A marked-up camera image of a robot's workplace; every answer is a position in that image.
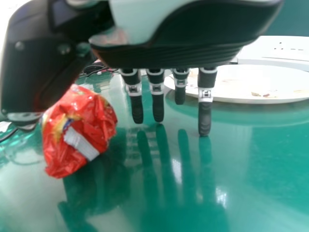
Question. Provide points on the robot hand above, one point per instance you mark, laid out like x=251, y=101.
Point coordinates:
x=169, y=36

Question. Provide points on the red biscuit packet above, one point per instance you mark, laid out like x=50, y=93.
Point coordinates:
x=96, y=116

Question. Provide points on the white plate brown leaf pattern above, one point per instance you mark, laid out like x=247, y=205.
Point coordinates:
x=253, y=82

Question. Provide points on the white socket strip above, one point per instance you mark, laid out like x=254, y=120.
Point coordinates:
x=277, y=53

